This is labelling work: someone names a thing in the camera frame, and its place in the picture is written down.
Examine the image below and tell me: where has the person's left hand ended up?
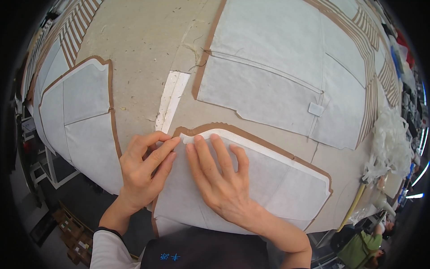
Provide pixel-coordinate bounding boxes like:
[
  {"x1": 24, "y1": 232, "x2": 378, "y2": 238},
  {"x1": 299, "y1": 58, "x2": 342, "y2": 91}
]
[{"x1": 118, "y1": 131, "x2": 182, "y2": 210}]

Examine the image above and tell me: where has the person's right hand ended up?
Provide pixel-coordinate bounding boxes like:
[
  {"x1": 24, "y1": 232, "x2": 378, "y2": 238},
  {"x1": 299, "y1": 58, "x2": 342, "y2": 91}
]
[{"x1": 186, "y1": 134, "x2": 267, "y2": 230}]

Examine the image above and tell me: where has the white fabric piece with tape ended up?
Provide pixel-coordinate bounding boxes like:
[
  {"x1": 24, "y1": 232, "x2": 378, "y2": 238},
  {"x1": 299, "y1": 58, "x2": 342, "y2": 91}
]
[{"x1": 152, "y1": 129, "x2": 333, "y2": 236}]

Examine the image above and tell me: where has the brown paper pattern with curve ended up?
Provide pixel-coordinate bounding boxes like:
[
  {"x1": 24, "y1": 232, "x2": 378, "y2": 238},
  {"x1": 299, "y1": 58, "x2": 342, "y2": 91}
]
[{"x1": 151, "y1": 122, "x2": 334, "y2": 238}]

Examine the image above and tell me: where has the person's body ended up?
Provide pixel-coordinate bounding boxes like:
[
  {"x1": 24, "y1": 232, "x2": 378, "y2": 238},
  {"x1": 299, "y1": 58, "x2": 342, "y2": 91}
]
[{"x1": 90, "y1": 226, "x2": 313, "y2": 269}]

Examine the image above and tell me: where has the white fabric panel with notch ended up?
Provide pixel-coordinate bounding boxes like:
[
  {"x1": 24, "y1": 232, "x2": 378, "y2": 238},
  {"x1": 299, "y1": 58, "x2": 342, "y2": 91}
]
[{"x1": 33, "y1": 56, "x2": 123, "y2": 195}]

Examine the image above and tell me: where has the white foam strip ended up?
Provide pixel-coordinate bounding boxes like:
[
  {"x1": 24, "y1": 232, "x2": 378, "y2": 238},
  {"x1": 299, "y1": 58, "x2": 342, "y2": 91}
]
[{"x1": 155, "y1": 70, "x2": 191, "y2": 134}]

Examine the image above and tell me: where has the heap of cardboard boxes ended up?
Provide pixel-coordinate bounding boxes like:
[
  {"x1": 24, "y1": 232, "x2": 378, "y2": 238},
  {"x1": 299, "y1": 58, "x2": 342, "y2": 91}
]
[{"x1": 52, "y1": 201, "x2": 95, "y2": 267}]

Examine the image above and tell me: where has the small white fabric tab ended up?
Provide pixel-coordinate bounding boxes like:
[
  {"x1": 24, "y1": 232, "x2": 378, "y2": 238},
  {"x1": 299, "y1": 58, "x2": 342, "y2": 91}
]
[{"x1": 308, "y1": 102, "x2": 325, "y2": 117}]

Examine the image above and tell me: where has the large white fabric panel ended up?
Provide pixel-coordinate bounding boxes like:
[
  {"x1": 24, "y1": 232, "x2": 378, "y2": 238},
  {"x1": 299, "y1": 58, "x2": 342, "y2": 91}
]
[{"x1": 196, "y1": 0, "x2": 377, "y2": 151}]

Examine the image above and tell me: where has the long brown paper pattern strip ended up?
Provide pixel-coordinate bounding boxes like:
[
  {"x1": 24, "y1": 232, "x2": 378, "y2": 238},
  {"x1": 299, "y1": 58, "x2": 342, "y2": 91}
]
[{"x1": 191, "y1": 0, "x2": 228, "y2": 100}]

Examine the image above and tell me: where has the stack of striped pattern pieces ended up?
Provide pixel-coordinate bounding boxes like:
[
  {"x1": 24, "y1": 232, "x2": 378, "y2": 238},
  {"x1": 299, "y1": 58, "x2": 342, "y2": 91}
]
[
  {"x1": 23, "y1": 0, "x2": 103, "y2": 101},
  {"x1": 304, "y1": 0, "x2": 401, "y2": 147}
]

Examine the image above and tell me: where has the heap of white plastic strips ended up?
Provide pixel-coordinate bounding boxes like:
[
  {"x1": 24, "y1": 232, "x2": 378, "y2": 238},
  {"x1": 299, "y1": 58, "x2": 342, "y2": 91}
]
[{"x1": 362, "y1": 107, "x2": 416, "y2": 184}]

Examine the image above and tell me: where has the heap of clothes and clutter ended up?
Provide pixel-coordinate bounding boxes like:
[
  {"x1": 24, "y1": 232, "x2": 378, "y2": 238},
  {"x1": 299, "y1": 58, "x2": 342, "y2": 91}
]
[{"x1": 381, "y1": 18, "x2": 430, "y2": 135}]

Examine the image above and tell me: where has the white metal frame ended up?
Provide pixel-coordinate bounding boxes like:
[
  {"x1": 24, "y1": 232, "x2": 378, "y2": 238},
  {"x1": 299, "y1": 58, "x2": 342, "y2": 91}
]
[{"x1": 30, "y1": 147, "x2": 80, "y2": 189}]

